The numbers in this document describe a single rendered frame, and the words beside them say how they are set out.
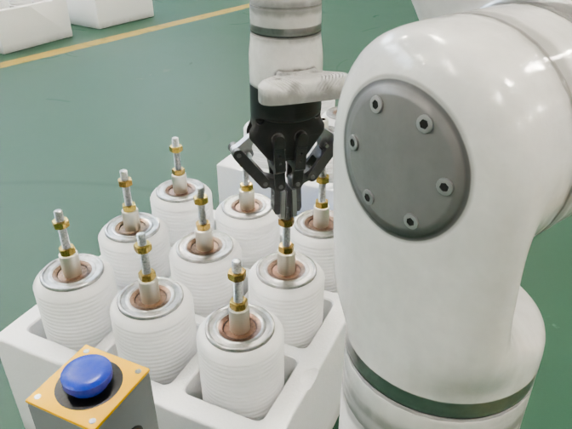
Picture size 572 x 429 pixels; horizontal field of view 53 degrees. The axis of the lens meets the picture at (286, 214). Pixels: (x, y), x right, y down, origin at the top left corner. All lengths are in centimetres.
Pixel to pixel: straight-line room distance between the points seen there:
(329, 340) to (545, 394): 39
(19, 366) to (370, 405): 59
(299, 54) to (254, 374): 33
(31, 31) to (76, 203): 161
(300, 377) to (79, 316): 27
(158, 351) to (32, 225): 78
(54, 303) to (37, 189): 85
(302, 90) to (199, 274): 30
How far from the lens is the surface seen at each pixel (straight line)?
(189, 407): 66
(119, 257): 80
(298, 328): 71
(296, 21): 55
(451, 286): 21
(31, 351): 77
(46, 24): 301
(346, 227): 24
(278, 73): 55
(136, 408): 52
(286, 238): 68
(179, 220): 87
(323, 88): 54
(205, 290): 74
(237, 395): 64
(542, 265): 126
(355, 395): 29
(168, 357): 68
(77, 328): 75
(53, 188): 154
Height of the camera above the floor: 67
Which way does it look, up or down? 31 degrees down
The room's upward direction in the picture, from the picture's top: straight up
